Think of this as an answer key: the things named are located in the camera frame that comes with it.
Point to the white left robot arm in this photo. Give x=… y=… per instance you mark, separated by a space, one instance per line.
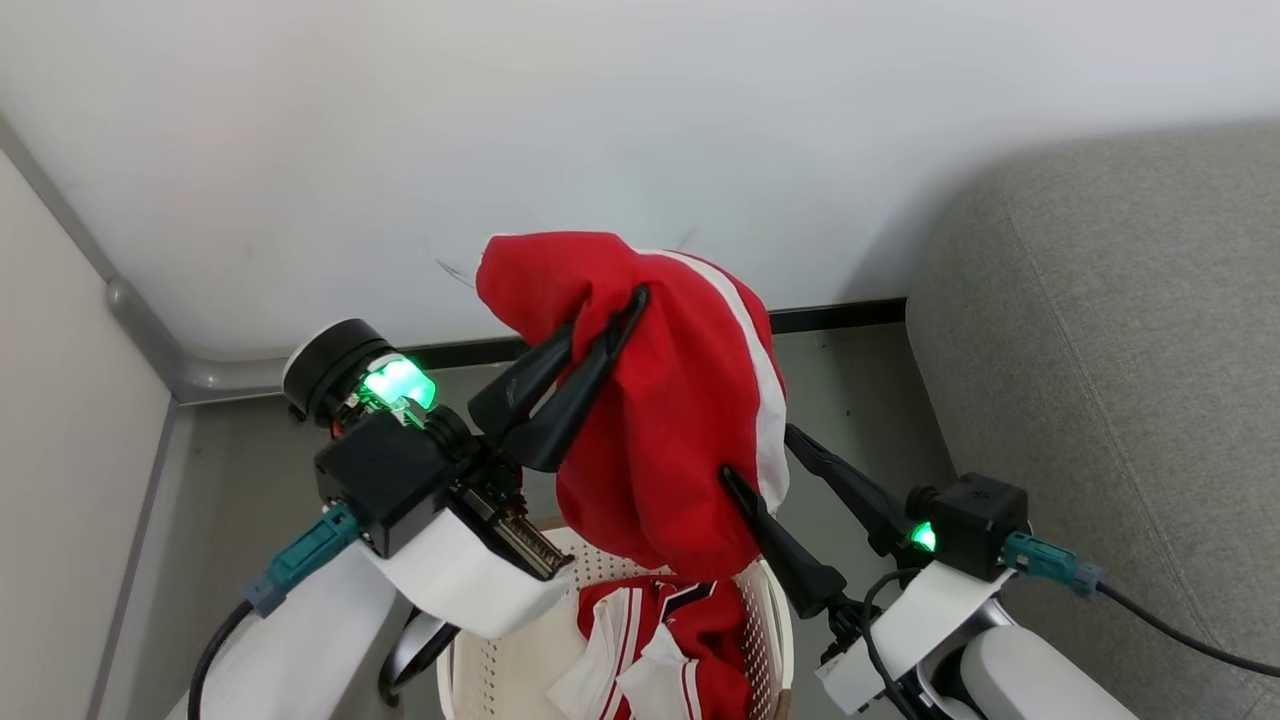
x=300 y=650

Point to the black baseboard strip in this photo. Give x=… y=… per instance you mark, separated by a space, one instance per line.
x=840 y=316

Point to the red shorts with white stripe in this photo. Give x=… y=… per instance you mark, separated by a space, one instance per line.
x=660 y=400

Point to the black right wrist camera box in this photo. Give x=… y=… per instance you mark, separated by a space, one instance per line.
x=980 y=525

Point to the white perforated laundry basket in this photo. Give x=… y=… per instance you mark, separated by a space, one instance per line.
x=510 y=670

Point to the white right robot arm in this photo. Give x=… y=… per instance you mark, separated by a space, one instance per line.
x=1030 y=675

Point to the grey corner wall trim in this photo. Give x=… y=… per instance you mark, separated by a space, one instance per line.
x=150 y=340

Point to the red white striped jersey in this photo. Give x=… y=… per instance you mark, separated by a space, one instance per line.
x=705 y=625

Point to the grey fabric sofa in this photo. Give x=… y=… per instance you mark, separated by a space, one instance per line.
x=1130 y=350

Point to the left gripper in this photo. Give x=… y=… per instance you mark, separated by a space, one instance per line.
x=470 y=585

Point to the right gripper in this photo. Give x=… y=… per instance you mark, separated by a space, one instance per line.
x=930 y=620

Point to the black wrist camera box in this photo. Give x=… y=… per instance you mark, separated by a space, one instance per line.
x=980 y=525
x=390 y=480

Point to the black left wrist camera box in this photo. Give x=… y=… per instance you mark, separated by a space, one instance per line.
x=390 y=480

